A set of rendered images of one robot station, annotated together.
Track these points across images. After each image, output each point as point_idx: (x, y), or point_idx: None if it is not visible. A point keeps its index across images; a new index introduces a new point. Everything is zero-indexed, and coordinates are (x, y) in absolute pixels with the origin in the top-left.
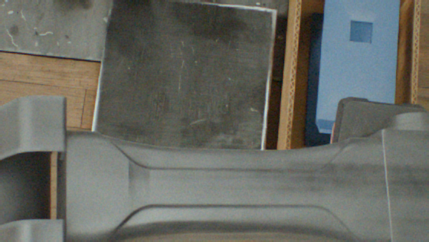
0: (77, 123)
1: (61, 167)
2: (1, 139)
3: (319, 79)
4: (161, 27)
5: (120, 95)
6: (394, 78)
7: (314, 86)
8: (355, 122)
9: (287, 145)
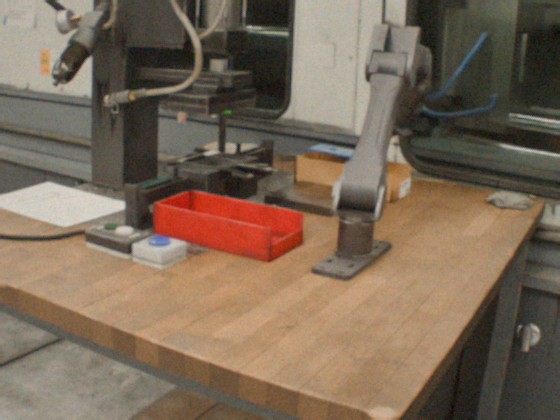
0: (317, 217)
1: (390, 40)
2: (381, 32)
3: (345, 155)
4: (290, 192)
5: (314, 201)
6: (353, 150)
7: None
8: None
9: None
